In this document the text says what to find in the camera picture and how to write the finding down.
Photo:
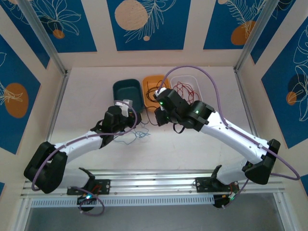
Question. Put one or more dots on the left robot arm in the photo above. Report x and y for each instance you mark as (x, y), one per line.
(79, 144)

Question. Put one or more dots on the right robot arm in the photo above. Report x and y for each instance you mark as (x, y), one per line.
(231, 134)

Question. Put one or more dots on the teal plastic bin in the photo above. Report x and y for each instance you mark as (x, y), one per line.
(125, 91)

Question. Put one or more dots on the white plastic bin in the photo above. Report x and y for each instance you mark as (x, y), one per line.
(185, 79)

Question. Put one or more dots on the orange plastic bin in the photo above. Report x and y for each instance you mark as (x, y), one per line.
(154, 80)

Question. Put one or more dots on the small controller board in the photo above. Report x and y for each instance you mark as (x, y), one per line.
(86, 198)
(226, 199)

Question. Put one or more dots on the aluminium table side rail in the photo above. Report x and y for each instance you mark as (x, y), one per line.
(59, 103)
(245, 101)

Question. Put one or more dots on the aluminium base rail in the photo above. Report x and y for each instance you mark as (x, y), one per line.
(154, 183)

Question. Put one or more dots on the blue floral wall panel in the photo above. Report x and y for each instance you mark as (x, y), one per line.
(284, 72)
(81, 29)
(221, 24)
(168, 29)
(14, 67)

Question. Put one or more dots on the aluminium upright post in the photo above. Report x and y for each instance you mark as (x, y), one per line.
(45, 41)
(255, 31)

